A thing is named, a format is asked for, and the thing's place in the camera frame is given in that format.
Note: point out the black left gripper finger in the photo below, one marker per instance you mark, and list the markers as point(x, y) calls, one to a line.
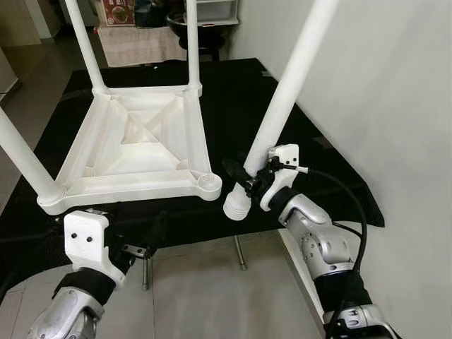
point(159, 229)

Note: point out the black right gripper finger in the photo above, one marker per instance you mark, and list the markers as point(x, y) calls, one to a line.
point(236, 171)

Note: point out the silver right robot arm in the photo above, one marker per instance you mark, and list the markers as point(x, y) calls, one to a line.
point(318, 240)

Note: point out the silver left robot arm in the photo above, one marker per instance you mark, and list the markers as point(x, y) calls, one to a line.
point(67, 314)

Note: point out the white plastic children table top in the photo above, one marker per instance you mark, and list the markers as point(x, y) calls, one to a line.
point(134, 141)

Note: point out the white board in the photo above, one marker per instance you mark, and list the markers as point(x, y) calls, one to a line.
point(304, 282)

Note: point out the black wok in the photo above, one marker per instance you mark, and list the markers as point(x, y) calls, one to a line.
point(212, 25)

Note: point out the pink tablecloth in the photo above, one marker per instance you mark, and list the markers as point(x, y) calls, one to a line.
point(141, 46)

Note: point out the clear plastic storage box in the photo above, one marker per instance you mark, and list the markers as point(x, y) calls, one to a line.
point(217, 10)

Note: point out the dark bag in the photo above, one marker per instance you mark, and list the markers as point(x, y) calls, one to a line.
point(150, 14)

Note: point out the red printed box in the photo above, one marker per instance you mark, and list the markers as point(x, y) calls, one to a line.
point(116, 10)

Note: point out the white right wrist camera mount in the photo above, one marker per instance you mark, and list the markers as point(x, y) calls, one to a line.
point(286, 152)

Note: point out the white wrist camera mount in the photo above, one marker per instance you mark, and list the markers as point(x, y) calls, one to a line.
point(88, 236)
point(286, 152)

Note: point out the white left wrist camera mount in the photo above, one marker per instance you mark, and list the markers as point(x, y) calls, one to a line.
point(88, 236)

